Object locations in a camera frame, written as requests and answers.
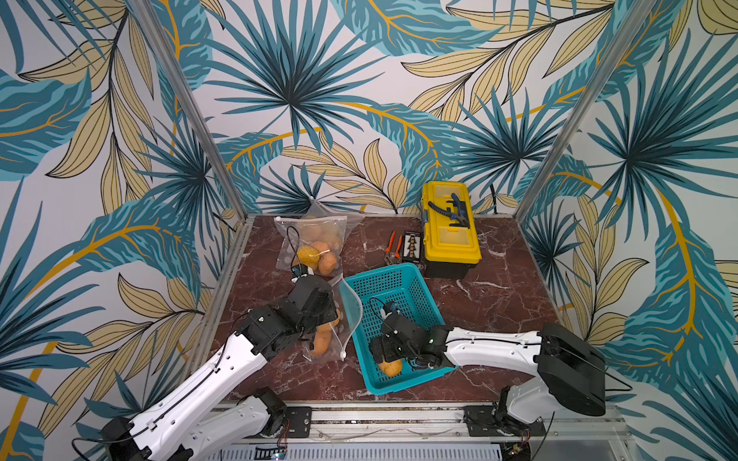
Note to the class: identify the clear zipper bag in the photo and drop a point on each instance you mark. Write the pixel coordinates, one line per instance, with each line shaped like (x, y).
(346, 221)

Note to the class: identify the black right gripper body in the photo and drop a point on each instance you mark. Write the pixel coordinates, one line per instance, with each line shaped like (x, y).
(382, 349)

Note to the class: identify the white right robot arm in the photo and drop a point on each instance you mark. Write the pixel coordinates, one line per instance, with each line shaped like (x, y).
(565, 371)

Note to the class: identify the yellow black toolbox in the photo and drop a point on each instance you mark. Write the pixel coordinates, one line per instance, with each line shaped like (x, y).
(447, 252)

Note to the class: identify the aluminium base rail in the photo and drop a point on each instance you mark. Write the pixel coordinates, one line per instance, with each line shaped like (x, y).
(403, 430)

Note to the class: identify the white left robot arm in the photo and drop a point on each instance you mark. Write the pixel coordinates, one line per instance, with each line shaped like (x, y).
(180, 426)

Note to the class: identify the aluminium corner post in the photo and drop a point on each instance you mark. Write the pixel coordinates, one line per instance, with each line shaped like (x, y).
(153, 31)
(637, 14)

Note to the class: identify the aluminium corner post left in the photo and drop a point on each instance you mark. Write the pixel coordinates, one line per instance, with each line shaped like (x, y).
(153, 31)

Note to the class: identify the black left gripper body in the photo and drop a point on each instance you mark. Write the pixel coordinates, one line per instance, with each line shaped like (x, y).
(327, 313)

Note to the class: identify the orange handled pliers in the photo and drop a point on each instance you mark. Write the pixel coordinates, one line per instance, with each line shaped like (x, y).
(392, 253)

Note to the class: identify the aluminium corner post right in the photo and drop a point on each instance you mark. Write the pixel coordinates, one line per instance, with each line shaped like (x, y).
(637, 14)

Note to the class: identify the teal plastic basket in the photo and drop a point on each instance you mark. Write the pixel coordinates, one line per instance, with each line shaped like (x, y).
(404, 285)

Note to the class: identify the clear dotted bag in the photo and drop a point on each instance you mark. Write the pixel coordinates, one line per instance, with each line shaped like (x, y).
(307, 232)
(350, 313)

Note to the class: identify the potato orange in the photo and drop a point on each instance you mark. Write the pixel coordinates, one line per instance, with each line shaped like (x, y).
(327, 263)

